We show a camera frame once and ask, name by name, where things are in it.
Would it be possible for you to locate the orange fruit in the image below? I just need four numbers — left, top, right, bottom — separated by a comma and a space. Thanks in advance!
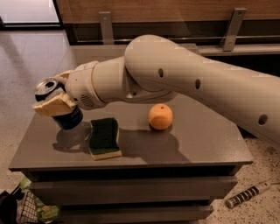
148, 103, 173, 130

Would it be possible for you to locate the horizontal metal rail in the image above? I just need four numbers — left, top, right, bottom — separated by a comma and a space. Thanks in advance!
76, 35, 280, 45

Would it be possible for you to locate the right metal bracket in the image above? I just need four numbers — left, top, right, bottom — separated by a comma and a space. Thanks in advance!
220, 8, 247, 52

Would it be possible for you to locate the black wire basket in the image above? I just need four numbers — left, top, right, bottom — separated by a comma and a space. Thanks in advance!
17, 192, 38, 224

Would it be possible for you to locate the striped black white tool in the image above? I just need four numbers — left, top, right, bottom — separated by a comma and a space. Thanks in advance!
225, 181, 271, 209

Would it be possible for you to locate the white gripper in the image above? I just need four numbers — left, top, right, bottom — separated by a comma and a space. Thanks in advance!
32, 61, 106, 116

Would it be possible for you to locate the grey drawer cabinet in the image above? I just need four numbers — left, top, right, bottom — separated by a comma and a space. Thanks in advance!
8, 43, 254, 224

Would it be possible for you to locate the green snack bag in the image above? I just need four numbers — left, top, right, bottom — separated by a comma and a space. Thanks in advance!
19, 178, 60, 224

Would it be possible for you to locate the left metal bracket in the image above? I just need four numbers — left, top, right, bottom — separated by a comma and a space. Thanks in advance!
99, 11, 114, 45

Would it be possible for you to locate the green and yellow sponge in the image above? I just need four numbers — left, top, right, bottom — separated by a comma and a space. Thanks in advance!
89, 118, 122, 160

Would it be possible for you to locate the metal bracket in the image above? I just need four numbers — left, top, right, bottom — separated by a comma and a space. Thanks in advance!
99, 11, 114, 45
220, 8, 247, 52

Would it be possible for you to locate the blue pepsi can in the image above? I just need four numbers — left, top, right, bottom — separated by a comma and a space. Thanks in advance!
34, 78, 83, 130

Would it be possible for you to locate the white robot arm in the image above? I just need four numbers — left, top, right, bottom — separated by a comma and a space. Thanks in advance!
33, 35, 280, 144

